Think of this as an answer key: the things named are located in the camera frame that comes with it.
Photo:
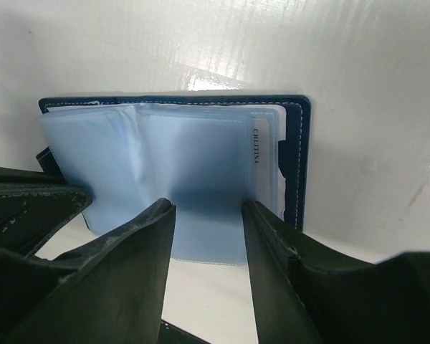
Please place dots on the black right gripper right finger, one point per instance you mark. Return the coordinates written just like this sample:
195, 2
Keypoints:
306, 292

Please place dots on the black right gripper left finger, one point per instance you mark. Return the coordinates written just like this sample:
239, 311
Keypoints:
109, 290

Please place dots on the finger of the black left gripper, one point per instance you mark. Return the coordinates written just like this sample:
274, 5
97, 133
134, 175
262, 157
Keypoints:
34, 206

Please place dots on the blue leather card holder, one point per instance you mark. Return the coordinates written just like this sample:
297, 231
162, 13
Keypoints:
195, 151

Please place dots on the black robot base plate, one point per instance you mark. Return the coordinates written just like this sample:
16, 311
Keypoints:
171, 334

